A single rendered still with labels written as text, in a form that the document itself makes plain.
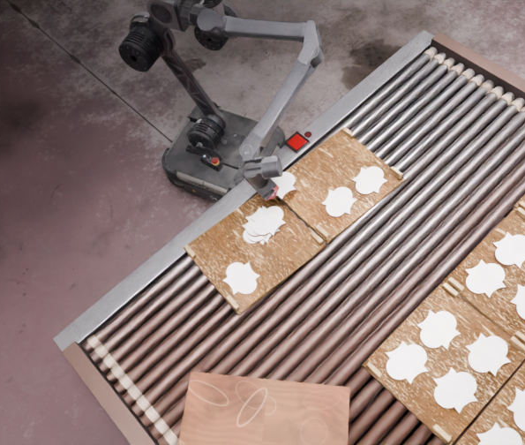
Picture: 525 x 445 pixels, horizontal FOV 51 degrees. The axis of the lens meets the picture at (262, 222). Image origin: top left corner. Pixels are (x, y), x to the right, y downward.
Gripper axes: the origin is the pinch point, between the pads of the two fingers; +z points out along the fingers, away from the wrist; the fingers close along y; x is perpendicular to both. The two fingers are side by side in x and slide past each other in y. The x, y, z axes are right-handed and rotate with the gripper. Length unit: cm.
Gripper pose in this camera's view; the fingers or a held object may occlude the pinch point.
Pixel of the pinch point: (267, 190)
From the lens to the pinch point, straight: 203.8
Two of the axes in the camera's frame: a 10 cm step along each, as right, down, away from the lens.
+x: -7.1, 7.0, 0.1
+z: 3.2, 3.1, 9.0
